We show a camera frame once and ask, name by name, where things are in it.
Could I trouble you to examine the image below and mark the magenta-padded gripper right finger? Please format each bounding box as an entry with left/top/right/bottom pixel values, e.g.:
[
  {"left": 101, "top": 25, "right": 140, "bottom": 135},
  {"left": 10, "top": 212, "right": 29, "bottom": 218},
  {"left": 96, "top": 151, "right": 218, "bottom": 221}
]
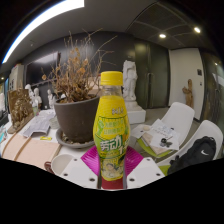
[{"left": 124, "top": 146, "right": 166, "bottom": 190}]

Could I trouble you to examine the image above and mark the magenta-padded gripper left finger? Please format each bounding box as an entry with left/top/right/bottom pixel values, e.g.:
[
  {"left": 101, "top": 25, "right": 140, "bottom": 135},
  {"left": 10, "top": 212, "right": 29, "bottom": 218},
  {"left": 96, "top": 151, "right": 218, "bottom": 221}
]
[{"left": 59, "top": 145, "right": 101, "bottom": 190}]

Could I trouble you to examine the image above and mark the yellow drink bottle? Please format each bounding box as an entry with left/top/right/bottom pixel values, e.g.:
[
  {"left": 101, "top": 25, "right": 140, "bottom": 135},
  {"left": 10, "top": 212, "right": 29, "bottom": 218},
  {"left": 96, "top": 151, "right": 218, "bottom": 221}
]
[{"left": 92, "top": 70, "right": 131, "bottom": 182}]

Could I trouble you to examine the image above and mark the grey plant saucer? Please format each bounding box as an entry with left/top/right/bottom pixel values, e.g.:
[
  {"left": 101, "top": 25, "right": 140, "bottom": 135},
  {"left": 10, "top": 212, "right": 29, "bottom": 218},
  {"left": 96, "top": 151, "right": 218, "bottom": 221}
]
[{"left": 55, "top": 128, "right": 96, "bottom": 150}]

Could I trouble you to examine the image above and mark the black key bunch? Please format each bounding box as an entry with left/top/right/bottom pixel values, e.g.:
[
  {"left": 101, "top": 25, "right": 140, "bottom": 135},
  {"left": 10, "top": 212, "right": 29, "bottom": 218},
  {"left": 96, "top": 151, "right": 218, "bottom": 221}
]
[{"left": 159, "top": 137, "right": 174, "bottom": 148}]

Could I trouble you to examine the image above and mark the stack of papers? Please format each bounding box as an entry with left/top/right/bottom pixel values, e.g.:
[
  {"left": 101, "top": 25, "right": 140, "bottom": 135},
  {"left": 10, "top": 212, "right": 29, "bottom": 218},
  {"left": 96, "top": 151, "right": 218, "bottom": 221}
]
[{"left": 131, "top": 118, "right": 181, "bottom": 156}]

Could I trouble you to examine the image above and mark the black backpack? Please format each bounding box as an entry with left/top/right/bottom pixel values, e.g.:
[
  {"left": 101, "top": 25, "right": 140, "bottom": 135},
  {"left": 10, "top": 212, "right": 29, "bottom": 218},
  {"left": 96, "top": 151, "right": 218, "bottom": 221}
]
[{"left": 166, "top": 135, "right": 218, "bottom": 175}]

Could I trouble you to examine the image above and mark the dark grey plant pot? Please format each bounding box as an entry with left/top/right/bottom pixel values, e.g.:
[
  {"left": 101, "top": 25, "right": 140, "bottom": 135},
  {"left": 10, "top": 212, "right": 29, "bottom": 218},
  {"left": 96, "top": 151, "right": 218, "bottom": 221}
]
[{"left": 53, "top": 95, "right": 101, "bottom": 144}]

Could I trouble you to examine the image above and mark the small white cup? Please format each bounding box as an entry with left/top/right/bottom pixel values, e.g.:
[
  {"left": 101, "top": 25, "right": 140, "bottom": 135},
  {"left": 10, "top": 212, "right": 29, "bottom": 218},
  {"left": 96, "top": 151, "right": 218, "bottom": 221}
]
[{"left": 49, "top": 116, "right": 60, "bottom": 130}]

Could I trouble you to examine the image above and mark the folded newspaper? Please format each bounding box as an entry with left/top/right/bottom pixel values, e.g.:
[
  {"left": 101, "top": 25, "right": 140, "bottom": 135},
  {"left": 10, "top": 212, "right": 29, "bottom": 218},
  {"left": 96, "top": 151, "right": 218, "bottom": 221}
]
[{"left": 19, "top": 113, "right": 56, "bottom": 138}]

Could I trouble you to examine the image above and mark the white plastic chair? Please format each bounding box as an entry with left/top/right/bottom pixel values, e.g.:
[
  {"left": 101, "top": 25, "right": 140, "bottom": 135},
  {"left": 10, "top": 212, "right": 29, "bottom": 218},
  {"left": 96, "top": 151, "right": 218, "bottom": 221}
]
[
  {"left": 156, "top": 119, "right": 224, "bottom": 174},
  {"left": 136, "top": 101, "right": 196, "bottom": 159}
]

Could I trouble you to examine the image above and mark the cardboard box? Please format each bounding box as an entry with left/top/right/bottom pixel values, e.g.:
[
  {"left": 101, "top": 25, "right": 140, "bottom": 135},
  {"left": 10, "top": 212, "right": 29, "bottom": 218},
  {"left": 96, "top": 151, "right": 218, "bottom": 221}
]
[{"left": 87, "top": 75, "right": 102, "bottom": 98}]

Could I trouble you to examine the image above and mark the group of white plaster busts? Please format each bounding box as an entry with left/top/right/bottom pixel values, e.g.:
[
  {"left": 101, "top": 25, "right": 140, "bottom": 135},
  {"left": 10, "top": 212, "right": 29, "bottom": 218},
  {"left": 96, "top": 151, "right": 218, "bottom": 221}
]
[{"left": 24, "top": 83, "right": 58, "bottom": 109}]

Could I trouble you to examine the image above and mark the brown carved wooden sculpture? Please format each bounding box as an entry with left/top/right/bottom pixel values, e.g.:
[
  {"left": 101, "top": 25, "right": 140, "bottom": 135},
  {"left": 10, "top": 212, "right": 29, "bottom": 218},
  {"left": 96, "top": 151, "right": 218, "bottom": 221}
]
[{"left": 7, "top": 88, "right": 35, "bottom": 135}]

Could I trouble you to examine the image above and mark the wooden figure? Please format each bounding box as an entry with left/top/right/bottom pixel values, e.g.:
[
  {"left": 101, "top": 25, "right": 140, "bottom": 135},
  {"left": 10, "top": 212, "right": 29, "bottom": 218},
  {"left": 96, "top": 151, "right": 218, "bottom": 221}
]
[{"left": 181, "top": 78, "right": 195, "bottom": 109}]

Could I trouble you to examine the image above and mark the white plaster statue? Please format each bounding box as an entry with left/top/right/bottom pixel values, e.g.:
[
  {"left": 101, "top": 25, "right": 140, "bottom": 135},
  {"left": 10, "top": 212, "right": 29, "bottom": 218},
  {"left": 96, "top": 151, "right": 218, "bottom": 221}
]
[{"left": 122, "top": 59, "right": 147, "bottom": 125}]

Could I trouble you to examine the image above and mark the dark green double door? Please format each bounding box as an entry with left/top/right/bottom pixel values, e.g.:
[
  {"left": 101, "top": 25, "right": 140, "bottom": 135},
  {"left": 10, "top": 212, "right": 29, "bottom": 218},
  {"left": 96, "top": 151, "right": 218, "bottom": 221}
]
[{"left": 134, "top": 41, "right": 171, "bottom": 109}]

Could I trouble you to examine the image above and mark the dried brown plant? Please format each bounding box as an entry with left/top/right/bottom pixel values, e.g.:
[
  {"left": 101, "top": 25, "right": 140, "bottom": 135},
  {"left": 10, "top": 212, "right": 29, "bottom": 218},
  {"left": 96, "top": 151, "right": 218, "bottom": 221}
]
[{"left": 41, "top": 28, "right": 118, "bottom": 104}]

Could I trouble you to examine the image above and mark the white cabinet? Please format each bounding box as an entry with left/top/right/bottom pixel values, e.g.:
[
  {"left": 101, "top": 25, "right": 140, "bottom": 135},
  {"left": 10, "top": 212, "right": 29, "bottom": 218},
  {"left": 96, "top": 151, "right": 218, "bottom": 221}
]
[{"left": 8, "top": 63, "right": 25, "bottom": 92}]

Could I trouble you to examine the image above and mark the long ceiling light strip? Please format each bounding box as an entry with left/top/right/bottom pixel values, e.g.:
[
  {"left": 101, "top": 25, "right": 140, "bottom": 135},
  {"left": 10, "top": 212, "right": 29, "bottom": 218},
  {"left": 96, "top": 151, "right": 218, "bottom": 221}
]
[{"left": 1, "top": 0, "right": 85, "bottom": 64}]

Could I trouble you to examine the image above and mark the black wall screen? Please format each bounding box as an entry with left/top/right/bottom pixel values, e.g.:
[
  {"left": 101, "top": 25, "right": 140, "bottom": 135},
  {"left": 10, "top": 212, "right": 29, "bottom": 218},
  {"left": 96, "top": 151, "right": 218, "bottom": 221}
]
[{"left": 25, "top": 51, "right": 61, "bottom": 86}]

